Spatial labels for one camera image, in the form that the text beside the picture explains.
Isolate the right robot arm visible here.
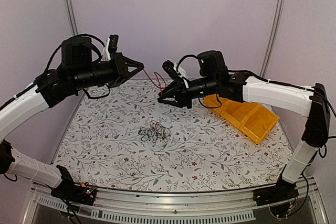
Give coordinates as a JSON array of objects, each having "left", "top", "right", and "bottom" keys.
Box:
[{"left": 157, "top": 50, "right": 335, "bottom": 201}]

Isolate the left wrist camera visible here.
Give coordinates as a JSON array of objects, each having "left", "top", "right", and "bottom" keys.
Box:
[{"left": 101, "top": 35, "right": 119, "bottom": 61}]

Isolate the right aluminium post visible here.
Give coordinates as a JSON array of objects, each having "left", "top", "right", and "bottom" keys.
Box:
[{"left": 260, "top": 0, "right": 285, "bottom": 78}]

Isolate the floral table mat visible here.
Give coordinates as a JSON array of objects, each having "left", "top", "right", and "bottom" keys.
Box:
[{"left": 54, "top": 80, "right": 292, "bottom": 192}]

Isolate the yellow bin middle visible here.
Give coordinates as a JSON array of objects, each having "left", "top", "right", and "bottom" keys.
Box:
[{"left": 220, "top": 101, "right": 261, "bottom": 129}]

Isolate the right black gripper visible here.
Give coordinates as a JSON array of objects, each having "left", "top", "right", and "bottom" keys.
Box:
[{"left": 157, "top": 75, "right": 218, "bottom": 109}]

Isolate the red cable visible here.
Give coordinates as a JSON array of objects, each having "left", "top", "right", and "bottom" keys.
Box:
[{"left": 143, "top": 67, "right": 167, "bottom": 92}]

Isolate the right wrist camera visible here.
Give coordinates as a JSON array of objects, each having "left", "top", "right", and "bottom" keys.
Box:
[{"left": 162, "top": 60, "right": 189, "bottom": 88}]

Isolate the aluminium post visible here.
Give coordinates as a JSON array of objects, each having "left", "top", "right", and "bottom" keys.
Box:
[
  {"left": 64, "top": 0, "right": 78, "bottom": 35},
  {"left": 260, "top": 0, "right": 285, "bottom": 78}
]

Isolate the cable pile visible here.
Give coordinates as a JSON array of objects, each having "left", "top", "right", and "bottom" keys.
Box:
[{"left": 138, "top": 120, "right": 171, "bottom": 143}]

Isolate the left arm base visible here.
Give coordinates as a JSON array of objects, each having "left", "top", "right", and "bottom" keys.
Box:
[{"left": 51, "top": 165, "right": 97, "bottom": 206}]

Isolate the left aluminium post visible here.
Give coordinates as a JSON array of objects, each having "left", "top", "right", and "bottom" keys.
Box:
[{"left": 64, "top": 0, "right": 78, "bottom": 35}]

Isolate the yellow bin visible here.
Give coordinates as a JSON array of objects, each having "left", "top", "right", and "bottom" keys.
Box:
[
  {"left": 239, "top": 105, "right": 279, "bottom": 144},
  {"left": 203, "top": 94, "right": 230, "bottom": 115},
  {"left": 220, "top": 101, "right": 261, "bottom": 129}
]

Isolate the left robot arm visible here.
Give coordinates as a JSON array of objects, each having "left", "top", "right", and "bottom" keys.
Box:
[{"left": 1, "top": 34, "right": 144, "bottom": 200}]

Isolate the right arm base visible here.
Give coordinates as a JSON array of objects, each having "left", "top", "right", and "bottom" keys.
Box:
[{"left": 253, "top": 180, "right": 299, "bottom": 219}]

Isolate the aluminium front rail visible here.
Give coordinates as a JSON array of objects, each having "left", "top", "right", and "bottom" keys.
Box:
[{"left": 23, "top": 176, "right": 331, "bottom": 223}]

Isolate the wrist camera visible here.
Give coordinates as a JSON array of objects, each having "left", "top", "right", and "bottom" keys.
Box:
[
  {"left": 101, "top": 35, "right": 119, "bottom": 61},
  {"left": 162, "top": 60, "right": 189, "bottom": 88}
]

